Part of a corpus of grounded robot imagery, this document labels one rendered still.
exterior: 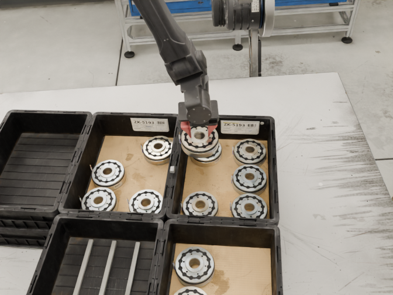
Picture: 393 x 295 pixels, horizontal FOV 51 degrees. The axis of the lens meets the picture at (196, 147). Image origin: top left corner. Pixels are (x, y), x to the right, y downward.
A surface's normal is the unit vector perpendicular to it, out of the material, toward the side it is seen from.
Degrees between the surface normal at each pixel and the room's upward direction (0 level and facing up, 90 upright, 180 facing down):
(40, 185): 0
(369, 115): 0
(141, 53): 0
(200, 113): 92
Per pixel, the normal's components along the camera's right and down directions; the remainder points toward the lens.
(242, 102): -0.05, -0.66
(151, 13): 0.04, 0.74
